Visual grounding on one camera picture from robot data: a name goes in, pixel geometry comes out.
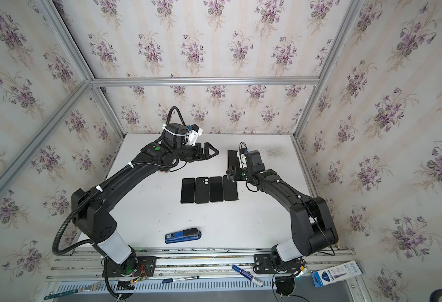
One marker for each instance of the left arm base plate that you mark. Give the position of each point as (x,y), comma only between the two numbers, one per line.
(141,267)

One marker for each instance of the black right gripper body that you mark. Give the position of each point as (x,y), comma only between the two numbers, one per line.
(242,172)

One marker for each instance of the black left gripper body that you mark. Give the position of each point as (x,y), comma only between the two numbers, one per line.
(197,155)

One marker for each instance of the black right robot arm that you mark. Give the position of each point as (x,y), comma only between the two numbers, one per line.
(312,226)

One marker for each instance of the blue black stapler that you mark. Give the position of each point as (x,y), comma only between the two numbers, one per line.
(183,236)

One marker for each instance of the black phone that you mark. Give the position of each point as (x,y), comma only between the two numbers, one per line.
(216,189)
(188,191)

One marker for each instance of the dark phone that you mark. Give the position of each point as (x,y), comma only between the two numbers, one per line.
(233,159)

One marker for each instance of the blue white cardboard box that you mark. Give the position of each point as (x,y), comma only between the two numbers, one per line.
(336,274)

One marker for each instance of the blue marker pen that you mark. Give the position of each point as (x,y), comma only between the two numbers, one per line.
(247,275)

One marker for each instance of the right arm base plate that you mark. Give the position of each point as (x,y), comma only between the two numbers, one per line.
(272,264)

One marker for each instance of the green metal ruler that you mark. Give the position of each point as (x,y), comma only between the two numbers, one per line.
(61,294)

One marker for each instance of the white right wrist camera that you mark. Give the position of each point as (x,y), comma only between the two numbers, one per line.
(242,158)

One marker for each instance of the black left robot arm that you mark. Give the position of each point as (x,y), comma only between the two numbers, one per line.
(91,209)

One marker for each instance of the black thin pen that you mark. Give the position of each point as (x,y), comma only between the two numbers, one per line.
(173,280)

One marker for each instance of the black phone case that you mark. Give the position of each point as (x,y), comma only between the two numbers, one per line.
(202,190)
(230,192)

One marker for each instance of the black round connector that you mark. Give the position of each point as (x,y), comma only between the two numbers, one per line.
(284,286)

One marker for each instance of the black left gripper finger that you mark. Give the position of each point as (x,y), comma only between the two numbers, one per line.
(210,156)
(210,149)

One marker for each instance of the aluminium rail base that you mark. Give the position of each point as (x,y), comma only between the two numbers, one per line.
(84,264)

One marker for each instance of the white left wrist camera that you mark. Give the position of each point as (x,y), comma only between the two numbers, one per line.
(194,132)

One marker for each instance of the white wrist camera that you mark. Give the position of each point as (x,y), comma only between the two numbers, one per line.
(194,132)
(242,158)

